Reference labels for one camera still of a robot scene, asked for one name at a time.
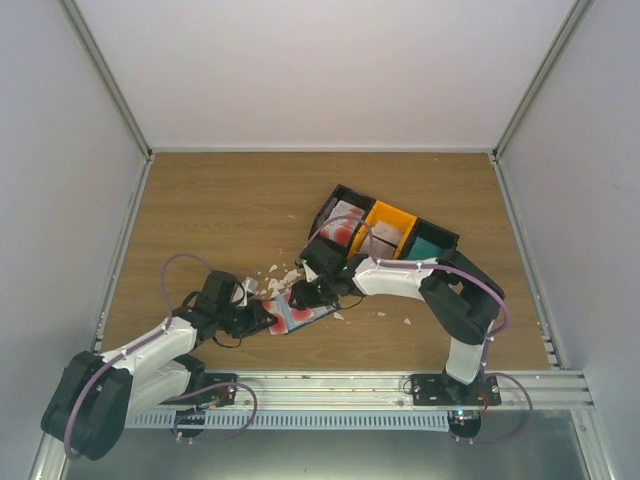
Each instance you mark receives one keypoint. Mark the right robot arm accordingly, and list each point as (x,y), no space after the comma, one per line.
(463,299)

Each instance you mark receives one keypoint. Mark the grey slotted cable duct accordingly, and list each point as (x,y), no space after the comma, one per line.
(320,420)

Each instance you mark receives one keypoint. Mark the black bin left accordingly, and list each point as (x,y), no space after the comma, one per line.
(341,192)

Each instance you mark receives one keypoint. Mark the white paper scrap pile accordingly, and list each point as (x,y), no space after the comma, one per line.
(280,279)

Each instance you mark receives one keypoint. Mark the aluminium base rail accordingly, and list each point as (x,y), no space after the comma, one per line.
(366,391)

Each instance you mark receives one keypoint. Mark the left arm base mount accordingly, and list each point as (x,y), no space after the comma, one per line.
(205,412)

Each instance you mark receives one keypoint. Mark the orange bin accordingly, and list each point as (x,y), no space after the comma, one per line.
(385,212)

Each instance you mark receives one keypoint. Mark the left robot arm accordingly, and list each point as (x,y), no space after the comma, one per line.
(99,393)

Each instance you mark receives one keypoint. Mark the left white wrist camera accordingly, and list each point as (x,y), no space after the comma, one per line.
(245,291)

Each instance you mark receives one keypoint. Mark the red patterned cards stack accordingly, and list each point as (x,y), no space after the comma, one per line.
(343,229)

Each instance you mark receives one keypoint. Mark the right aluminium frame post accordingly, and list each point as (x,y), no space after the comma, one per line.
(571,23)

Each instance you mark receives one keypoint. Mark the aluminium frame post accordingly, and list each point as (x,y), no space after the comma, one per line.
(571,23)
(89,43)

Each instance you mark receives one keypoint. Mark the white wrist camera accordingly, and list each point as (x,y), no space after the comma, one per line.
(245,291)
(312,267)

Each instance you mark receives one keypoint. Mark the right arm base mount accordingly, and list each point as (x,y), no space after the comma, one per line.
(465,404)

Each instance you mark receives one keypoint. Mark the left aluminium frame post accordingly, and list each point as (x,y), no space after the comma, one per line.
(89,43)

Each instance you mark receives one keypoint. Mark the black bin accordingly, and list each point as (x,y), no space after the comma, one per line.
(341,192)
(430,231)

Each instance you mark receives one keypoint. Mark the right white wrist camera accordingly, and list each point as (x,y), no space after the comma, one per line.
(312,267)

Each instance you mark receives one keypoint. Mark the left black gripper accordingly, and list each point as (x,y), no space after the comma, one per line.
(254,324)

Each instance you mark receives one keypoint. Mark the black bin right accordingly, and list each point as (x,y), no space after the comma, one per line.
(430,231)

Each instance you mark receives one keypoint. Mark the white pink cards stack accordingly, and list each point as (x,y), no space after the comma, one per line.
(386,239)

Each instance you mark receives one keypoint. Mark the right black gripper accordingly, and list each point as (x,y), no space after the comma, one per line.
(304,299)

